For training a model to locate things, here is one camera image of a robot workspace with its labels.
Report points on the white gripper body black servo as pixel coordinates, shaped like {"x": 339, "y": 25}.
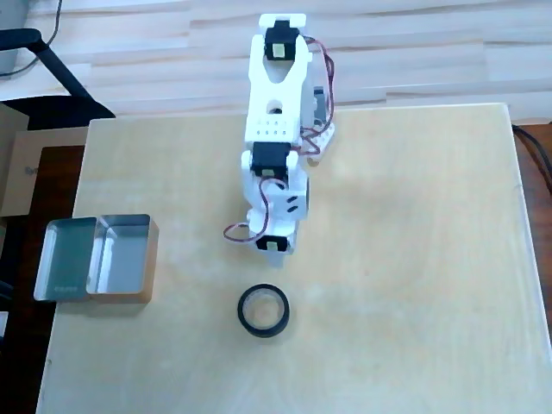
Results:
{"x": 270, "y": 244}

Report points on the white pivoting gripper finger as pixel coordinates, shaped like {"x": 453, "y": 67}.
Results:
{"x": 277, "y": 260}

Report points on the black tape roll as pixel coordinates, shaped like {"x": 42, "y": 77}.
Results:
{"x": 264, "y": 332}

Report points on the grey metal tin lid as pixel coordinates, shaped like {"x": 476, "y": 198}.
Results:
{"x": 64, "y": 259}

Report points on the dark brown desk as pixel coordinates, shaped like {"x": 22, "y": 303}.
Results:
{"x": 60, "y": 181}

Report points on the printed cardboard box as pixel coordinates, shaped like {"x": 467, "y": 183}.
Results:
{"x": 47, "y": 172}

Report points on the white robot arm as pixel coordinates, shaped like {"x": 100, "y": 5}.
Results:
{"x": 259, "y": 95}

